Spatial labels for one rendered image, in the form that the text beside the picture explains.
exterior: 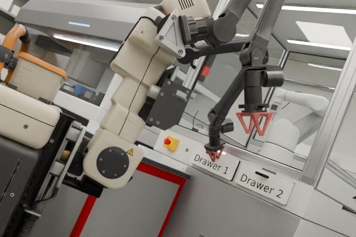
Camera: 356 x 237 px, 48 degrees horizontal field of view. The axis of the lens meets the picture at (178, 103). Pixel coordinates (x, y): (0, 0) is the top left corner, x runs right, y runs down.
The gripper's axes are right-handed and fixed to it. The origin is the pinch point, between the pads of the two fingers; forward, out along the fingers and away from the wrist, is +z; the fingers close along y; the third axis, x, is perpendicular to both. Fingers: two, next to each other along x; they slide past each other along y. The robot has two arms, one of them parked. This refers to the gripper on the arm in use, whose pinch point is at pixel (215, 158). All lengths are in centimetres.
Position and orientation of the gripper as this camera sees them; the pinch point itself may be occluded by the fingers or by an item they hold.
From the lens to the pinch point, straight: 214.1
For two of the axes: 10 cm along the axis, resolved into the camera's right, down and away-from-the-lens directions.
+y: 7.2, -3.1, 6.2
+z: 0.7, 9.2, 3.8
